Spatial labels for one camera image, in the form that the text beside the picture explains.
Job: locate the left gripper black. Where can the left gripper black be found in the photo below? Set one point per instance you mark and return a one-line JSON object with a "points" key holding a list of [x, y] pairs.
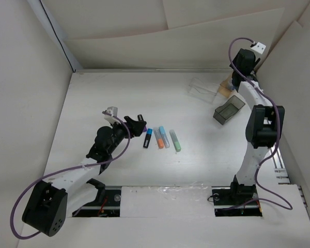
{"points": [[135, 127]]}

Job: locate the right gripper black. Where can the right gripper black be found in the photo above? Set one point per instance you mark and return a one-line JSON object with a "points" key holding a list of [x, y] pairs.
{"points": [[233, 64]]}

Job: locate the clear spray bottle blue cap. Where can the clear spray bottle blue cap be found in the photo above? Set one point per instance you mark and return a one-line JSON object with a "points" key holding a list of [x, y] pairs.
{"points": [[231, 87]]}

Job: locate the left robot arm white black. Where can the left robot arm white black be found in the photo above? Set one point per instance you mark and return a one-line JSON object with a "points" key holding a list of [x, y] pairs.
{"points": [[47, 206]]}

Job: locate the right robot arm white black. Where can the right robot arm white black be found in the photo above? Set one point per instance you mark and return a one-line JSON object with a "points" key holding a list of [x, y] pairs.
{"points": [[263, 128]]}

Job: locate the black blue highlighter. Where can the black blue highlighter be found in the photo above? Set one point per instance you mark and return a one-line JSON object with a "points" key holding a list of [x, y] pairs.
{"points": [[147, 138]]}

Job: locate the light blue highlighter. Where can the light blue highlighter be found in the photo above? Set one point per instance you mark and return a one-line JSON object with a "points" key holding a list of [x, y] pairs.
{"points": [[164, 137]]}

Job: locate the orange highlighter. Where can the orange highlighter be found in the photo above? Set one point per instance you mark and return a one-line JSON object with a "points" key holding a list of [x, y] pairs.
{"points": [[158, 138]]}

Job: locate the orange transparent container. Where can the orange transparent container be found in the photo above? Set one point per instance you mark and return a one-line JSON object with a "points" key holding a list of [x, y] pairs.
{"points": [[223, 88]]}

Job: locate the green highlighter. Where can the green highlighter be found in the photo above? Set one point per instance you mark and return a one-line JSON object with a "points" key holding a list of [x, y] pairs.
{"points": [[175, 140]]}

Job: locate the clear plastic container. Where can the clear plastic container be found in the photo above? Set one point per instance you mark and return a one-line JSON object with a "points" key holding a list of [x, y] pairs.
{"points": [[203, 91]]}

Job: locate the dark grey transparent container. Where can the dark grey transparent container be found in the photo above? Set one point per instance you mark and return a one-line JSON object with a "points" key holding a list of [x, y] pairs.
{"points": [[224, 113]]}

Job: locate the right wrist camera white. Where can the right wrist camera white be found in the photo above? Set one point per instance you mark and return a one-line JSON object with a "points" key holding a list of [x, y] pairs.
{"points": [[258, 47]]}

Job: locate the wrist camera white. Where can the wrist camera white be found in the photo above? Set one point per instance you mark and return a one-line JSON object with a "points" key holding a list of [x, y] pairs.
{"points": [[258, 47], [111, 112]]}

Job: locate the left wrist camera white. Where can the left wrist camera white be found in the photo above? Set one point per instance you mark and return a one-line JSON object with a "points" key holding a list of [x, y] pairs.
{"points": [[111, 112]]}

